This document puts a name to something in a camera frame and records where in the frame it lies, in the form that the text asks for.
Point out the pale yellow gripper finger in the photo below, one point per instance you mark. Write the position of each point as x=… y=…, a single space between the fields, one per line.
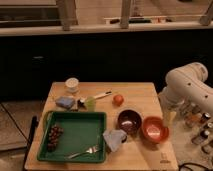
x=168 y=117

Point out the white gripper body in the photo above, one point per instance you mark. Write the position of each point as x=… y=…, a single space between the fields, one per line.
x=169 y=100

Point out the red orange apple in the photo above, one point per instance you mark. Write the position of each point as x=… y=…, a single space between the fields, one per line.
x=118 y=100

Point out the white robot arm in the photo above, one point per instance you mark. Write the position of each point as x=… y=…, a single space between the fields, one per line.
x=186 y=83

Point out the green plastic tray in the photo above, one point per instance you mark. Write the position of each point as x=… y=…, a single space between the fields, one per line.
x=81 y=131

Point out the red orange bowl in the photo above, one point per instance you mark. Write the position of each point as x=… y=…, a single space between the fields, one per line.
x=154 y=130

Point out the dark brown bowl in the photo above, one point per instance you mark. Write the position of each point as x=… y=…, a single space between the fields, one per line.
x=129 y=121

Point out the light blue folded cloth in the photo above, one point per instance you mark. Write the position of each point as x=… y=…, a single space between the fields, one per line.
x=114 y=138

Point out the green pear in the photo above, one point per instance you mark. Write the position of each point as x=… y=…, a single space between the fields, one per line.
x=90 y=103

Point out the silver metal fork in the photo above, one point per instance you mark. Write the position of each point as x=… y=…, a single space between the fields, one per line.
x=90 y=150

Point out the small black metal clip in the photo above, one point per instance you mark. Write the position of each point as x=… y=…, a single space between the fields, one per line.
x=79 y=105

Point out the white paper cup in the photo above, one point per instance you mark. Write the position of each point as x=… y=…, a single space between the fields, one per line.
x=72 y=85

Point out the blue sponge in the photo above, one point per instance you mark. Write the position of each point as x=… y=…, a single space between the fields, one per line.
x=65 y=102

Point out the dark red grape bunch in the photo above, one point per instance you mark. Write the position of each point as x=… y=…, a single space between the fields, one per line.
x=53 y=137

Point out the white handled knife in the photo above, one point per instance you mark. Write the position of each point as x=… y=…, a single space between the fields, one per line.
x=100 y=95

